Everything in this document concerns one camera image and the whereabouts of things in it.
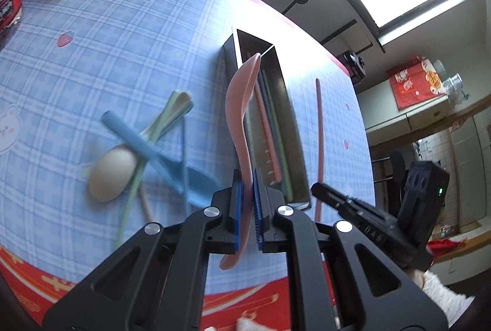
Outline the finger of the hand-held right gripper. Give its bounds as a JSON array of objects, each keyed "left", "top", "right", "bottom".
[{"left": 311, "top": 183, "right": 388, "bottom": 236}]

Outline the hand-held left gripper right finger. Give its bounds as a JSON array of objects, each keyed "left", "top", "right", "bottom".
[{"left": 253, "top": 169, "right": 449, "bottom": 331}]

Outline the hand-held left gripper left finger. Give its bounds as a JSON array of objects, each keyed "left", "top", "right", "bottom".
[{"left": 42, "top": 170, "right": 243, "bottom": 331}]

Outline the metal utensil tray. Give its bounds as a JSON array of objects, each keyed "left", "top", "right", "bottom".
[{"left": 223, "top": 28, "right": 311, "bottom": 211}]

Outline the blue spoon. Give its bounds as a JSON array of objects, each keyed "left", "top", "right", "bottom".
[{"left": 100, "top": 110, "right": 221, "bottom": 209}]

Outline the pink spoon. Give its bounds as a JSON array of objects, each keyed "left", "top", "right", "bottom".
[{"left": 219, "top": 52, "right": 262, "bottom": 271}]

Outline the green spoon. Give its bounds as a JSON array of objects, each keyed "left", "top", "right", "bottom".
[{"left": 142, "top": 90, "right": 194, "bottom": 151}]

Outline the white spoon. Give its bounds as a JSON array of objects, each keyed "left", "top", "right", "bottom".
[{"left": 87, "top": 91, "right": 187, "bottom": 203}]

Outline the person's right forearm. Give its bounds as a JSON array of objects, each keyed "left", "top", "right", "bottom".
[{"left": 416, "top": 270, "right": 477, "bottom": 331}]

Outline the white refrigerator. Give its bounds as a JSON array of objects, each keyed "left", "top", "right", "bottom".
[{"left": 357, "top": 57, "right": 453, "bottom": 135}]

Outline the red printed cloth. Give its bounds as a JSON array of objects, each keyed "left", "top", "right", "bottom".
[{"left": 387, "top": 55, "right": 448, "bottom": 110}]

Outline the clear storage jar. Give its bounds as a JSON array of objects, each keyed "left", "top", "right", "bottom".
[{"left": 433, "top": 60, "right": 469, "bottom": 104}]

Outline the silver rice cooker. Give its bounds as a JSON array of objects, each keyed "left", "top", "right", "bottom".
[{"left": 343, "top": 51, "right": 366, "bottom": 81}]

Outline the black metal rack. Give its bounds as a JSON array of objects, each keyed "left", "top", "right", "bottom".
[{"left": 321, "top": 20, "right": 373, "bottom": 52}]

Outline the blue plaid table mat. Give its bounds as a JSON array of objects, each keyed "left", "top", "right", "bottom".
[{"left": 0, "top": 0, "right": 377, "bottom": 278}]

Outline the red patterned tablecloth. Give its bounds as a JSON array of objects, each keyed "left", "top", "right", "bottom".
[{"left": 0, "top": 0, "right": 384, "bottom": 331}]

